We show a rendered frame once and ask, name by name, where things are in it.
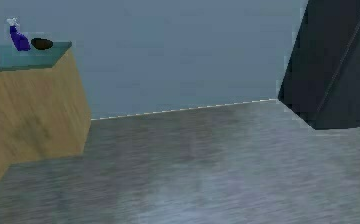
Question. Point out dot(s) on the wooden cabinet with teal top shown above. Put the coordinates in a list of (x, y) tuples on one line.
[(34, 100)]

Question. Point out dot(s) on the black bowl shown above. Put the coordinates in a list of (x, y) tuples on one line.
[(41, 44)]

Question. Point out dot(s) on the blue spray bottle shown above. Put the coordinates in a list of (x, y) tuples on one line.
[(19, 39)]

